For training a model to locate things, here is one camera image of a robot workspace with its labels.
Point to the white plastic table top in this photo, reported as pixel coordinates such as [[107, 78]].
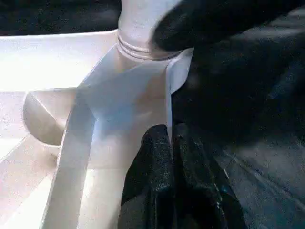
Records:
[[47, 62]]

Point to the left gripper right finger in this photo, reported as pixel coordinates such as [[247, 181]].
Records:
[[200, 191]]

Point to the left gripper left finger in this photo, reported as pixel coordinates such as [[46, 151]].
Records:
[[150, 186]]

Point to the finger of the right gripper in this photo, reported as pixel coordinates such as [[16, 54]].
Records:
[[219, 21]]

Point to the black plastic mat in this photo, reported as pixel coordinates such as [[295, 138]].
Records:
[[248, 119]]

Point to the white plastic table leg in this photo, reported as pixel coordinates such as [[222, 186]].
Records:
[[138, 24]]

